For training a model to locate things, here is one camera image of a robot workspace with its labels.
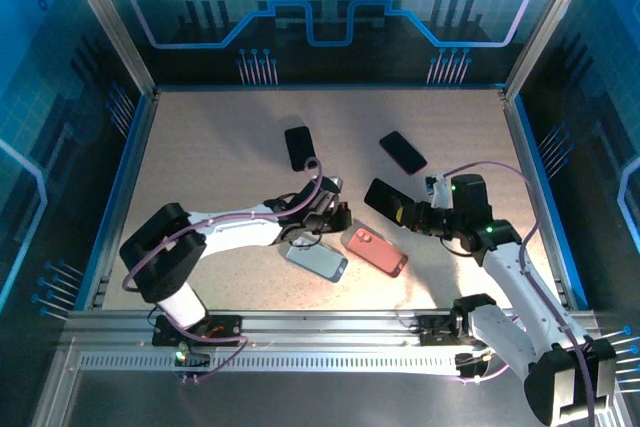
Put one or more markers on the red phone case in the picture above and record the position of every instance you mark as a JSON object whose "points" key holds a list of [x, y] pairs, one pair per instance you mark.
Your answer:
{"points": [[375, 252]]}

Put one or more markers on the aluminium side rail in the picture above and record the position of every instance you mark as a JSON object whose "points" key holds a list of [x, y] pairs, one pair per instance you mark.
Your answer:
{"points": [[523, 147], [141, 137]]}

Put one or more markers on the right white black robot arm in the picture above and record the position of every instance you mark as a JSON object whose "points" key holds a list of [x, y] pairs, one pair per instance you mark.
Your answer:
{"points": [[520, 297]]}

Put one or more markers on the thin aluminium cross rail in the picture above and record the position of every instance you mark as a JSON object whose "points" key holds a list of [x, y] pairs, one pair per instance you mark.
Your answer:
{"points": [[325, 89]]}

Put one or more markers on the wide aluminium mounting rail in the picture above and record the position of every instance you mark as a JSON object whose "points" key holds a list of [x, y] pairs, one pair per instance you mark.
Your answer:
{"points": [[325, 324]]}

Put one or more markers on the steel sheet plate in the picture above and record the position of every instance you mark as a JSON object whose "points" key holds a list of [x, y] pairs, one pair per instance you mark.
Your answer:
{"points": [[325, 402]]}

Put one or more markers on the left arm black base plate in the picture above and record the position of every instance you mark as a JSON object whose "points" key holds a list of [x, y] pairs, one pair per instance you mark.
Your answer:
{"points": [[231, 328]]}

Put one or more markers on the blue-grey phone case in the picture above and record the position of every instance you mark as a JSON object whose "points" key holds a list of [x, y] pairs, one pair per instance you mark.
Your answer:
{"points": [[320, 262]]}

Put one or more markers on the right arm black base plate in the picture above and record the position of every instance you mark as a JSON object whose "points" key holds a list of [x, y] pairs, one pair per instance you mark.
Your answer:
{"points": [[429, 332]]}

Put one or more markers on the black smartphone with pink rim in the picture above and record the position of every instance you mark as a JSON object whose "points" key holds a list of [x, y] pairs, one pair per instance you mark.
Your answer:
{"points": [[402, 152]]}

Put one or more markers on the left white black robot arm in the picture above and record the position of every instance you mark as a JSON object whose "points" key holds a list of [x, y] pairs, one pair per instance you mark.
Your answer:
{"points": [[240, 237]]}

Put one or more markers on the aluminium frame post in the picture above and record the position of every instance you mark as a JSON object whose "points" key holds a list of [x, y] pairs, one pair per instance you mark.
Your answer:
{"points": [[116, 32], [547, 22]]}

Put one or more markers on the black smartphone with blue rim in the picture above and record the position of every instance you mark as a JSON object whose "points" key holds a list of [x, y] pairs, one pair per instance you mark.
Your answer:
{"points": [[299, 147]]}

